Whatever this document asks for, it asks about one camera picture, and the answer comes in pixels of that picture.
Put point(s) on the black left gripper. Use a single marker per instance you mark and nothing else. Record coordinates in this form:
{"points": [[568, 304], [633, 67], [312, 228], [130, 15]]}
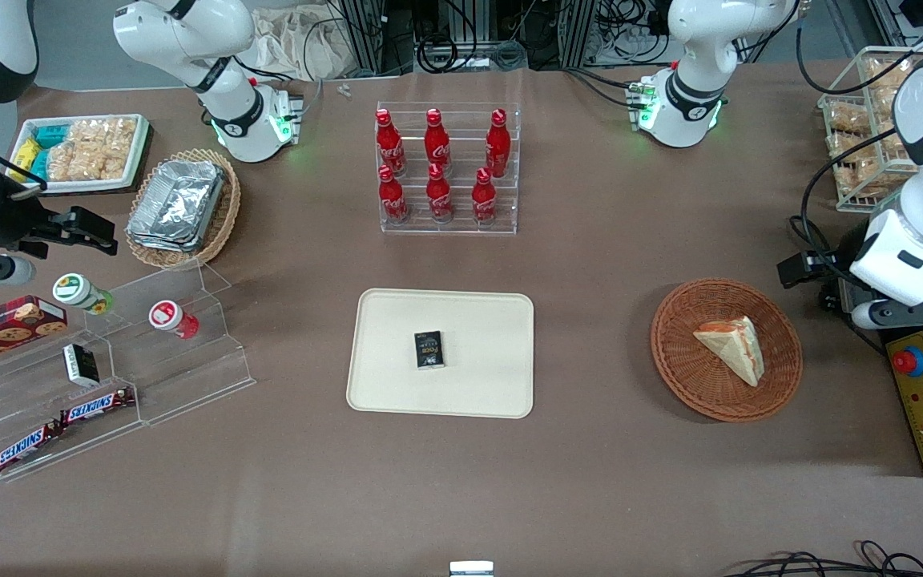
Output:
{"points": [[832, 267]]}

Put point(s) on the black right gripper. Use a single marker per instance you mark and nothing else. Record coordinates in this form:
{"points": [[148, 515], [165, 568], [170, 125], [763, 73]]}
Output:
{"points": [[13, 227]]}

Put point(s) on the triangular sandwich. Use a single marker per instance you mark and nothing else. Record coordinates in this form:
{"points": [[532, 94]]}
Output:
{"points": [[735, 346]]}

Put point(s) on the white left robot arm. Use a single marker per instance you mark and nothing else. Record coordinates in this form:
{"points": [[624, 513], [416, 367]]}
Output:
{"points": [[690, 48]]}

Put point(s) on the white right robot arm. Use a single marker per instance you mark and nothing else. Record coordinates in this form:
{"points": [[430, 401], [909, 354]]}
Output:
{"points": [[189, 36]]}

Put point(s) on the white rectangular snack tray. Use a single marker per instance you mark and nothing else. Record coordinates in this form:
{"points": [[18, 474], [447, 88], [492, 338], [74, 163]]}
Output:
{"points": [[137, 156]]}

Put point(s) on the oval light wicker basket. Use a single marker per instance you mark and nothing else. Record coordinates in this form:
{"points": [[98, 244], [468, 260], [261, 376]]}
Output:
{"points": [[221, 220]]}

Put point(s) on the round brown wicker basket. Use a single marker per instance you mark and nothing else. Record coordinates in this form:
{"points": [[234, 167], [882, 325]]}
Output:
{"points": [[686, 377]]}

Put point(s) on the beige plastic tray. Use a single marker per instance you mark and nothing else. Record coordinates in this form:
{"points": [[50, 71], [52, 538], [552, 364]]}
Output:
{"points": [[477, 385]]}

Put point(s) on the green bottle with sunflower lid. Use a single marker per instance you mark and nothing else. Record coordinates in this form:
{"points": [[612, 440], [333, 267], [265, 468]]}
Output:
{"points": [[77, 291]]}

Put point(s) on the clear rice cracker pack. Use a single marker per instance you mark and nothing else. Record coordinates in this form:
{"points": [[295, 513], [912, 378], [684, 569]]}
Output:
{"points": [[119, 146], [89, 148], [61, 162]]}

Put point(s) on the teal snack pack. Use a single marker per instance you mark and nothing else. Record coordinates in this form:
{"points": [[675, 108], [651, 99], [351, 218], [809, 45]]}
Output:
{"points": [[39, 166], [51, 135]]}

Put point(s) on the stack of foil trays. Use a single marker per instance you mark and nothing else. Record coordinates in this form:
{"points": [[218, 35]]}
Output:
{"points": [[177, 204]]}

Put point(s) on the yellow snack pack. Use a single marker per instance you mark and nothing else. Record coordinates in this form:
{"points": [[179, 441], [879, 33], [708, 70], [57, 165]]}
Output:
{"points": [[25, 154]]}

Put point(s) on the bagged cracker pack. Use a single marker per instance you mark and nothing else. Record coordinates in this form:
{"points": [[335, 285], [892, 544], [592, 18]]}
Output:
{"points": [[870, 178], [882, 70], [848, 119], [850, 147], [884, 100]]}

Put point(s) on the red bottle with white lid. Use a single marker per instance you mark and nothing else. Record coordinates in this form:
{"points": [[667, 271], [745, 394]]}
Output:
{"points": [[171, 317]]}

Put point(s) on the red cookie box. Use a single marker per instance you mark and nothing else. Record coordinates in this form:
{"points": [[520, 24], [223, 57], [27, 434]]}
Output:
{"points": [[5, 328]]}

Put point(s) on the small black and white box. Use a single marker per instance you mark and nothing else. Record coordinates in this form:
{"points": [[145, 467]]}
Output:
{"points": [[81, 365]]}

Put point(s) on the clear acrylic stepped shelf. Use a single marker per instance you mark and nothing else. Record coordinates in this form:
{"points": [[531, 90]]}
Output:
{"points": [[173, 377]]}

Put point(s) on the snickers chocolate bar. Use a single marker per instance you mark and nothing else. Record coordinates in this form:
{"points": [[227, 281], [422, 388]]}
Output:
{"points": [[97, 406], [25, 447]]}

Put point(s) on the white cloth bag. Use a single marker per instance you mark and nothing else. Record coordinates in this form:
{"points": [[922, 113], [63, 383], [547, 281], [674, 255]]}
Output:
{"points": [[293, 40]]}

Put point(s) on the red cola bottle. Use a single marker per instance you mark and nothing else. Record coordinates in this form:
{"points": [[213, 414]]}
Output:
{"points": [[439, 199], [497, 146], [390, 144], [484, 202], [437, 143], [392, 200]]}

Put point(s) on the clear acrylic bottle rack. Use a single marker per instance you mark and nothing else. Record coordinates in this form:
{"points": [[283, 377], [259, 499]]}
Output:
{"points": [[461, 220]]}

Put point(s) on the small black snack box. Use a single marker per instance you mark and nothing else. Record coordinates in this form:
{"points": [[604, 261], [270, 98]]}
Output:
{"points": [[429, 350]]}

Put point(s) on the small white block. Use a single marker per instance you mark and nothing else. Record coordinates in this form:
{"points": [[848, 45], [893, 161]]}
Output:
{"points": [[471, 569]]}

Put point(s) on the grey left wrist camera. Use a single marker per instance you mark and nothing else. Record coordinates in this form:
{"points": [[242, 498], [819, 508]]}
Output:
{"points": [[882, 314]]}

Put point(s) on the aluminium profile frame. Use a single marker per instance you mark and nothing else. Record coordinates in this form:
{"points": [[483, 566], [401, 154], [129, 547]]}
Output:
{"points": [[910, 20], [580, 32], [365, 32]]}

